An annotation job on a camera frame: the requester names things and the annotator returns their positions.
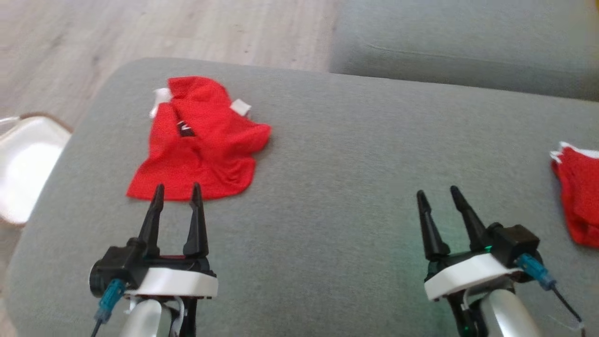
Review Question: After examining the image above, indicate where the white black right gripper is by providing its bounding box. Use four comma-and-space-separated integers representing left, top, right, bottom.
416, 185, 516, 301

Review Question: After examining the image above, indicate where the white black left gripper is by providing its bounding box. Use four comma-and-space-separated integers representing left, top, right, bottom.
126, 183, 219, 300

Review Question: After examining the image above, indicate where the red jersey with white sleeves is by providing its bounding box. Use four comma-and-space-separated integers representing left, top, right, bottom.
126, 76, 272, 202

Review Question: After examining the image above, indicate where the red garment with white trim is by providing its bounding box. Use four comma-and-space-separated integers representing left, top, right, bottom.
550, 142, 599, 248

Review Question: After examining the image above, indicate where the grey sofa cushion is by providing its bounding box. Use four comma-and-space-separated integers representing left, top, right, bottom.
330, 0, 599, 101

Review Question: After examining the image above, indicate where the right cable with blue connector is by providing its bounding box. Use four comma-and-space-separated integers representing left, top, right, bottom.
517, 254, 585, 333

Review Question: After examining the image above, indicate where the cable with blue connector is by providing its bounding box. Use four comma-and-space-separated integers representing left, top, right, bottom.
91, 279, 127, 337
517, 254, 585, 333

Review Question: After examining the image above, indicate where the left cable with blue connector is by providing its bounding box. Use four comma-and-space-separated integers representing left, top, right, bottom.
91, 279, 127, 337

